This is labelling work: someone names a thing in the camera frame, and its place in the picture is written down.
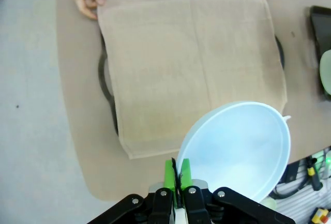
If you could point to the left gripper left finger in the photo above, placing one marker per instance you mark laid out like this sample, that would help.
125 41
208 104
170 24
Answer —
169 175

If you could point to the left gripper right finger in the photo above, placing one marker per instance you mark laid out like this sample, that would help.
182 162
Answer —
186 175

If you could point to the light blue plastic bowl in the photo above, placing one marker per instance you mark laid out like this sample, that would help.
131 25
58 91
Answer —
232 151

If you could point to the beige cloth mat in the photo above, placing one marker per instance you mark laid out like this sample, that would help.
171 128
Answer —
181 66

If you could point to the black control box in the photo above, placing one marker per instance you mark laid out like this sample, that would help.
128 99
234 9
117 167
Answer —
291 172

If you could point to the yellow emergency stop box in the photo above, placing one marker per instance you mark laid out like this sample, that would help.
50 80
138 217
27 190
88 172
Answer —
319 215

